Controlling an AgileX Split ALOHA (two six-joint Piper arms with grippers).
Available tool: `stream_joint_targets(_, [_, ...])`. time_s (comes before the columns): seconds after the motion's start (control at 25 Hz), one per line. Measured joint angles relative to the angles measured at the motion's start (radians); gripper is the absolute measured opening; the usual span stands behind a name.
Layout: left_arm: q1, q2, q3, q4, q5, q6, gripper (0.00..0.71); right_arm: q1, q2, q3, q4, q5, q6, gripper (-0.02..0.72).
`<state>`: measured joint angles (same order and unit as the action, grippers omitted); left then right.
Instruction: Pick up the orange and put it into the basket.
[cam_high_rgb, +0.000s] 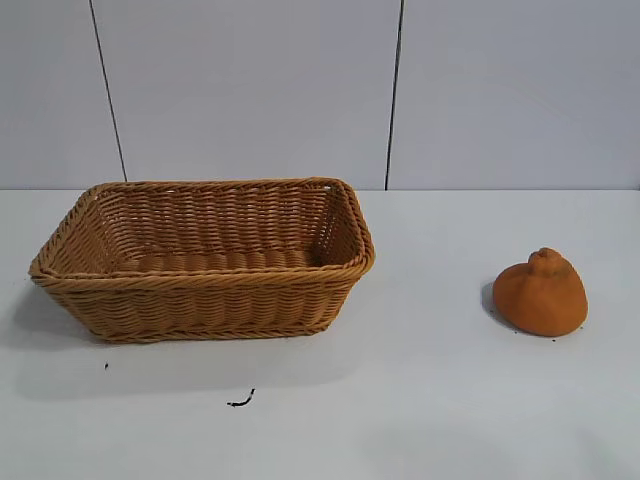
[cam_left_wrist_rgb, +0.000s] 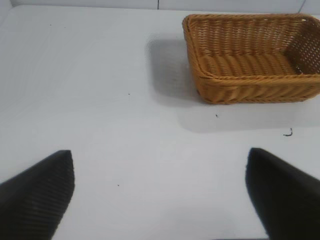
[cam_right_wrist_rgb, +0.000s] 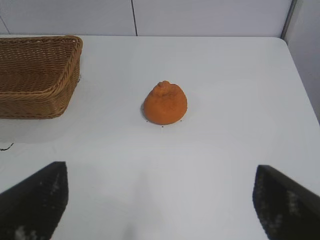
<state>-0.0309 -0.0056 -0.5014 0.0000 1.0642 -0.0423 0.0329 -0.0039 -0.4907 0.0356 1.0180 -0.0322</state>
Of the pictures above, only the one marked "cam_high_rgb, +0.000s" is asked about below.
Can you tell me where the orange bread-like toy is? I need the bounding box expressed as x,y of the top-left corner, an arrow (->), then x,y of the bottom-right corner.
492,247 -> 589,337

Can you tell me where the brown woven wicker basket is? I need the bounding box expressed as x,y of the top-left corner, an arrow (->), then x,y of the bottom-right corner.
28,175 -> 376,345

